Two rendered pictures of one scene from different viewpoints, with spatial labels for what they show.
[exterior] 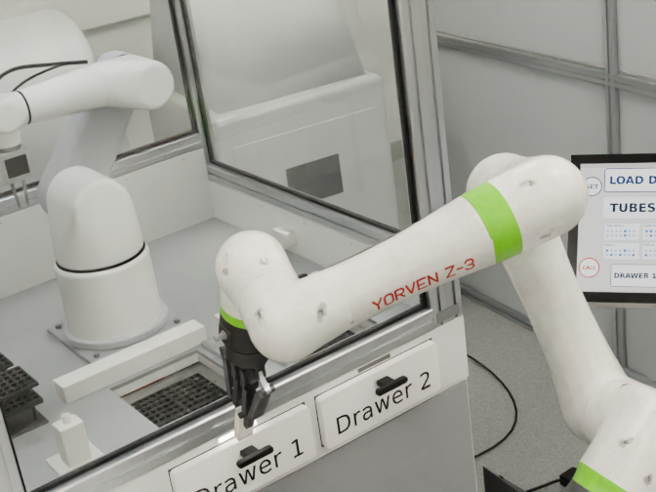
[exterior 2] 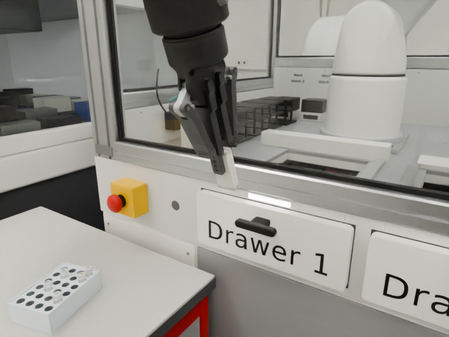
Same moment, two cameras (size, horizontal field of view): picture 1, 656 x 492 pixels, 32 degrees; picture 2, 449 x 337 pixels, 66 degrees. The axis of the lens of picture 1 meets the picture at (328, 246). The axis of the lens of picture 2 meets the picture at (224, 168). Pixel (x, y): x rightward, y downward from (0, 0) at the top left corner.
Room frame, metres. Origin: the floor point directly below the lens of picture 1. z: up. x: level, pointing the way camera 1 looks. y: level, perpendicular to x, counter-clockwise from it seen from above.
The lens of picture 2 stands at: (1.46, -0.27, 1.17)
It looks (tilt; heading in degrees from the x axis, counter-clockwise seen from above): 18 degrees down; 67
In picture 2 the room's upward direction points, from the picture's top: straight up
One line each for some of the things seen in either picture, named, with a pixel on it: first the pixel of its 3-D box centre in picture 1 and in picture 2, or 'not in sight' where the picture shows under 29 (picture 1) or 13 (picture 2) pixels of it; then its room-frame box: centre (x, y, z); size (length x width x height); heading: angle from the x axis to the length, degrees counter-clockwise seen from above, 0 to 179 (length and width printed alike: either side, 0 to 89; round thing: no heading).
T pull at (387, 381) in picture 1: (388, 383); not in sight; (1.89, -0.08, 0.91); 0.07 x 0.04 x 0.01; 123
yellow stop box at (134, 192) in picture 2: not in sight; (128, 198); (1.55, 0.47, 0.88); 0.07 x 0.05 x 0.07; 123
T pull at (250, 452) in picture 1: (251, 454); (258, 224); (1.72, 0.19, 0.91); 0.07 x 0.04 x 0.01; 123
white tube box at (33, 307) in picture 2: not in sight; (58, 294); (1.40, 0.31, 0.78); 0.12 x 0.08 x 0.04; 48
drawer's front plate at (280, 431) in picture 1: (246, 463); (264, 235); (1.74, 0.20, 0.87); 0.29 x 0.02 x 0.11; 123
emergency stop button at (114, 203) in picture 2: not in sight; (116, 202); (1.52, 0.45, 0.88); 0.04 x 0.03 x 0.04; 123
